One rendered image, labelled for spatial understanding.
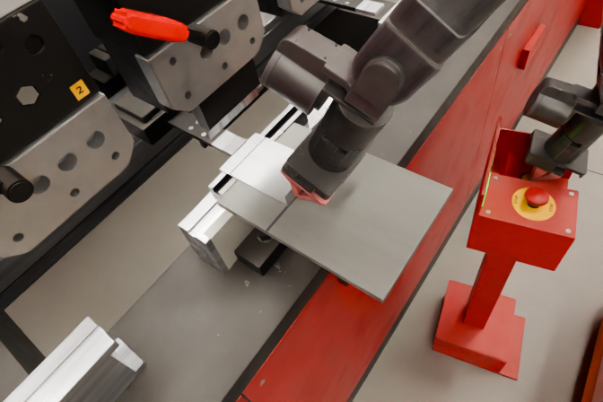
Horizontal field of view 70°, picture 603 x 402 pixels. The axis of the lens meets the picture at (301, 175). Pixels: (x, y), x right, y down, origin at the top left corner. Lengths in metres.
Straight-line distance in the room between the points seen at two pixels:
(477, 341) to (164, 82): 1.21
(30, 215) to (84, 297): 1.54
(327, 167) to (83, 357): 0.37
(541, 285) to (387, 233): 1.20
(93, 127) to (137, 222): 1.62
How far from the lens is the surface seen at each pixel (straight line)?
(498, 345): 1.46
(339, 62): 0.41
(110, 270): 1.96
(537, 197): 0.86
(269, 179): 0.62
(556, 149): 0.89
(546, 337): 1.64
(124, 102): 0.79
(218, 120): 0.57
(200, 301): 0.69
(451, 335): 1.44
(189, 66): 0.46
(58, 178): 0.42
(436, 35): 0.35
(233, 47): 0.50
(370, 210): 0.57
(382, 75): 0.36
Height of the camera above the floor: 1.47
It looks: 50 degrees down
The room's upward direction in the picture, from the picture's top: 13 degrees counter-clockwise
